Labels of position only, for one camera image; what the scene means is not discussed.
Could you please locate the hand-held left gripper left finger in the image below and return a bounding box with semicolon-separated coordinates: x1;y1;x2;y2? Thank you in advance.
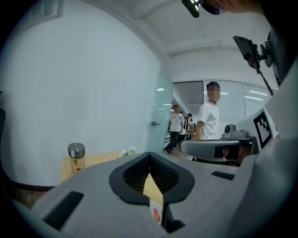
30;152;168;238

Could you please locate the white plate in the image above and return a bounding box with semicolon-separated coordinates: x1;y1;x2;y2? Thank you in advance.
149;199;163;225

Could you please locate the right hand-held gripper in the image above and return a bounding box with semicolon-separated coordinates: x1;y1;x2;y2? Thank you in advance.
180;108;279;160

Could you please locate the white flower bouquet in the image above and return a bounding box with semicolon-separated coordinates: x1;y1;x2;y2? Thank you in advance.
118;145;138;159

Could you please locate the black cable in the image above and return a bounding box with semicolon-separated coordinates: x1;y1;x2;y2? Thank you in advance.
258;69;274;96

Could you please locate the person's head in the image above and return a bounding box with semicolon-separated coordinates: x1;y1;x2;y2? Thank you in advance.
202;0;265;16

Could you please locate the frosted glass door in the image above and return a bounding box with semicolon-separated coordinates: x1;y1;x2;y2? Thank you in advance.
146;76;174;154

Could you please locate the glass bottle with steel lid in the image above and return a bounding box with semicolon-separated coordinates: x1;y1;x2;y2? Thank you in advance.
67;142;86;174

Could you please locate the black mounted phone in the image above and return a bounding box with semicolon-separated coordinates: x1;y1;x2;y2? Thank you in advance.
232;34;261;75

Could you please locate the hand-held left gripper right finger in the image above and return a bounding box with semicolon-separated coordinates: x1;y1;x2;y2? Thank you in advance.
150;152;239;233

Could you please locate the black head camera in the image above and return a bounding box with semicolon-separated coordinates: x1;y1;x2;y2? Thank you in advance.
181;0;201;19

